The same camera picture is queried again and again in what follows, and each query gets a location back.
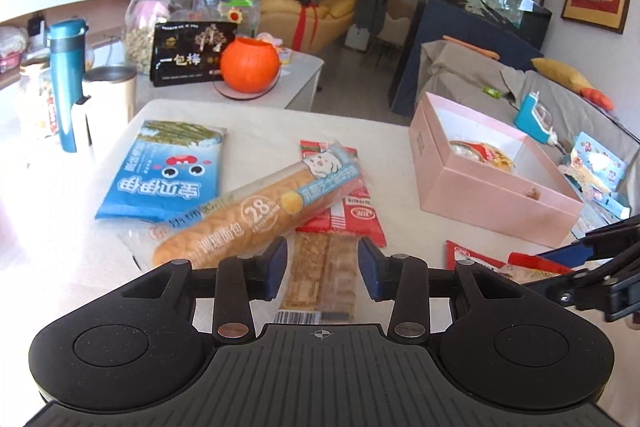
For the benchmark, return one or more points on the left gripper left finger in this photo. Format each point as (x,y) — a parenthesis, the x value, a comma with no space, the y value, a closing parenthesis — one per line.
(234,284)

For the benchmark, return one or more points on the grey covered couch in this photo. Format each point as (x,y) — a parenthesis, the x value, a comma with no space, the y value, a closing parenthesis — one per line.
(497,90)

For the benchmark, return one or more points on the black plum gift box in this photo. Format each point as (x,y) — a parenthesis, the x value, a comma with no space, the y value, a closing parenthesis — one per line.
(187,51)

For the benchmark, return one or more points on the glass jar with nuts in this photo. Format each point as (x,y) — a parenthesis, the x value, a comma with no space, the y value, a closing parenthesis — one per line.
(141,18)

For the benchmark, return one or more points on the yellow cushion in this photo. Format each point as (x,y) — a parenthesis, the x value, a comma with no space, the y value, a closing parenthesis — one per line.
(561,73)

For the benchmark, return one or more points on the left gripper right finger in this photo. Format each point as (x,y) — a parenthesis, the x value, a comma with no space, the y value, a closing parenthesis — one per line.
(408,281)

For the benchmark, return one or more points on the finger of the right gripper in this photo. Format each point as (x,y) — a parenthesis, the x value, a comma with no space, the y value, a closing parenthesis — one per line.
(562,290)
(570,254)

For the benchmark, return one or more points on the pink cardboard box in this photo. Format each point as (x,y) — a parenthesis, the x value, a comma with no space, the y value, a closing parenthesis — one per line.
(535,202)

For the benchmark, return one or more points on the blue toy on couch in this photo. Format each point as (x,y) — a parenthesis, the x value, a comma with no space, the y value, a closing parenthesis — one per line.
(535,120)

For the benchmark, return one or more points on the red barcode snack bar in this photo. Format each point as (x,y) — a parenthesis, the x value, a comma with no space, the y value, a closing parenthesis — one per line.
(520,268)

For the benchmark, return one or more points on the orange pumpkin bucket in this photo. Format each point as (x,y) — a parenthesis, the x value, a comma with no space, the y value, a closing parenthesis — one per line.
(249,65)

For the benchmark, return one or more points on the pink plush toy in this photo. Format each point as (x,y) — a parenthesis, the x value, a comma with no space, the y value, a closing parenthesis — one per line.
(266,37)

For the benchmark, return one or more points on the cracker biscuit packet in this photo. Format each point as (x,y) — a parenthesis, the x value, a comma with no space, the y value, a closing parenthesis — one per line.
(321,286)

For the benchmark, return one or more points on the long bread loaf packet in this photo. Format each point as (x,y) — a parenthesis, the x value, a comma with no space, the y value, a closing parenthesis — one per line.
(243,221)

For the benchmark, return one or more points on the yellow sofa with red ribbon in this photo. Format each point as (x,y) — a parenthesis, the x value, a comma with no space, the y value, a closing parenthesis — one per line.
(306,28)

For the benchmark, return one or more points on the small round bread packet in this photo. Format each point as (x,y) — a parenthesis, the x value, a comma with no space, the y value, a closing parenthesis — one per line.
(493,156)

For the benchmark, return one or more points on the red wafer snack packet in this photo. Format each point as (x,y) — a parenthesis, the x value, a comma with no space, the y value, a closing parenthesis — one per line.
(345,206)

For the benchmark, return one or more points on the teal thermos bottle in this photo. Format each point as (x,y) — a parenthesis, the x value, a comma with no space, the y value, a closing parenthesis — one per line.
(67,44)

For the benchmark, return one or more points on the blue seaweed snack bag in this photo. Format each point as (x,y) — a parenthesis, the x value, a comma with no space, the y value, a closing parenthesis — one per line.
(172,167)

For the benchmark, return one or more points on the blue cartoon puzzle board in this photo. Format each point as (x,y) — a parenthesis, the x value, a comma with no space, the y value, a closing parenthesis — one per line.
(597,175)

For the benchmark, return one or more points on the red roast duck snack packet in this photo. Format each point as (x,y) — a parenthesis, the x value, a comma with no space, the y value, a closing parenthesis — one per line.
(466,150)

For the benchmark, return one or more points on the white coffee table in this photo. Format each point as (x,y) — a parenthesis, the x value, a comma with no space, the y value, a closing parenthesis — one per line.
(294,89)

